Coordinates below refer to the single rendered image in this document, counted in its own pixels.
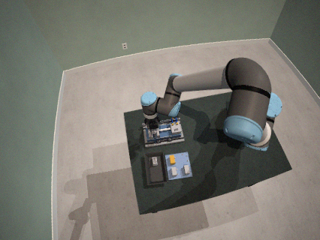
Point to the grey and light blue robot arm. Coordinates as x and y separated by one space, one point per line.
249 107

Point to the yellow block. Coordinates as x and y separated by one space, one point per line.
172 159

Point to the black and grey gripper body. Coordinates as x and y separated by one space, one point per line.
152 123

